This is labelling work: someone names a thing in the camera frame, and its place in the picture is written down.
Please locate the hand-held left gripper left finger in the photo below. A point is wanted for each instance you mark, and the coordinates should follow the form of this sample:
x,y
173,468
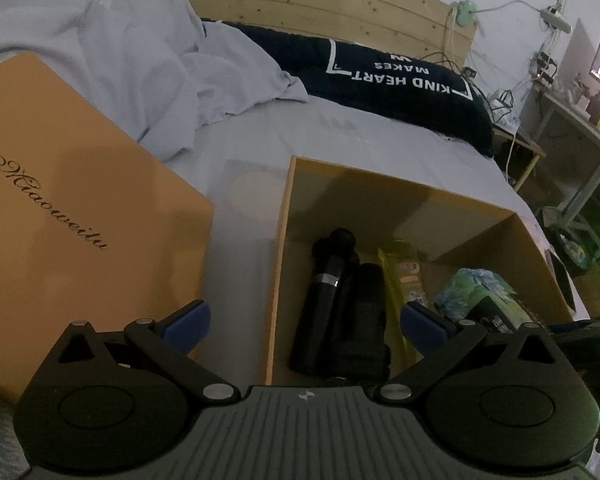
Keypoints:
x,y
189,326

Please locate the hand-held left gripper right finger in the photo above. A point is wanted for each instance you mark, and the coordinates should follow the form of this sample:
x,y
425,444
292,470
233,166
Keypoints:
x,y
424,331

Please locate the yellow-green plastic bottle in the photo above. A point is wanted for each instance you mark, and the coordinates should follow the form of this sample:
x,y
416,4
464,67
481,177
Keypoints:
x,y
404,280

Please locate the black folded umbrella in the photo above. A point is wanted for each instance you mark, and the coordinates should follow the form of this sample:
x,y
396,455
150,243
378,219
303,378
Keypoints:
x,y
362,325

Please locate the green floral tissue pack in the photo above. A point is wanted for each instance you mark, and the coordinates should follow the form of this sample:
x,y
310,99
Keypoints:
x,y
475,287

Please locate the small black printed box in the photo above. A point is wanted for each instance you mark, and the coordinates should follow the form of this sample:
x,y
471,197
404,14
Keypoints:
x,y
495,316

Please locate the black microphone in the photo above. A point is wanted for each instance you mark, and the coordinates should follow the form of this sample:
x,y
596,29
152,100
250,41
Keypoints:
x,y
325,300

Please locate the orange open cardboard box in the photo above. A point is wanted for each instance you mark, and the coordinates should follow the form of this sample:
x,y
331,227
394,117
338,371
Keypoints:
x,y
480,240

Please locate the orange cardboard box lid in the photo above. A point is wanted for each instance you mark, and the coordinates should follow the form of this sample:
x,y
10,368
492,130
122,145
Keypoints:
x,y
75,210

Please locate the wooden bedside table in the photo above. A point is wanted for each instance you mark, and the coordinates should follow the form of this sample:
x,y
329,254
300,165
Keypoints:
x,y
520,147

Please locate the white bed sheet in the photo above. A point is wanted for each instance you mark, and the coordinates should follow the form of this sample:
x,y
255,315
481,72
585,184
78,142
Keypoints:
x,y
300,130

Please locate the dark navy printed pillow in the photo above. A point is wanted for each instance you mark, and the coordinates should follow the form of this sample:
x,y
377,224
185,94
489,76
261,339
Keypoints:
x,y
380,80

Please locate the light blue quilt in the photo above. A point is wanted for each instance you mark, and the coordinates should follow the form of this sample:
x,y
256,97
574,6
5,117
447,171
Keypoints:
x,y
130,60

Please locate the white power strip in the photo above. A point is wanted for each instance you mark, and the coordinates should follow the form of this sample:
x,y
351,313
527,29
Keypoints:
x,y
556,18

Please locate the wooden headboard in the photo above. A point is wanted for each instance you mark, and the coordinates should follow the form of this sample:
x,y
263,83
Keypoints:
x,y
305,2

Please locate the white metal-frame desk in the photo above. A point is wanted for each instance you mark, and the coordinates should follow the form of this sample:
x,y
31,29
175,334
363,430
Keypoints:
x,y
575,125

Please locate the green wall-mounted device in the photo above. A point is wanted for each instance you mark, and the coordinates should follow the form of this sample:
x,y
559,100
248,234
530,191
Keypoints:
x,y
465,12

